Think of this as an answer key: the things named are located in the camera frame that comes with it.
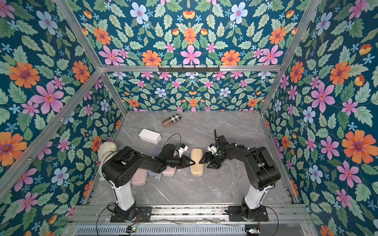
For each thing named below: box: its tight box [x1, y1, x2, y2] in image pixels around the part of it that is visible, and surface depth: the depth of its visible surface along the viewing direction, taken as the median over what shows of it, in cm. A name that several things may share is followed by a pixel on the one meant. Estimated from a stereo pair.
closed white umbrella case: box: [138, 128, 162, 146], surface depth 103 cm
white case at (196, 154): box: [189, 147, 205, 177], surface depth 90 cm
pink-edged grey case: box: [161, 165, 177, 177], surface depth 86 cm
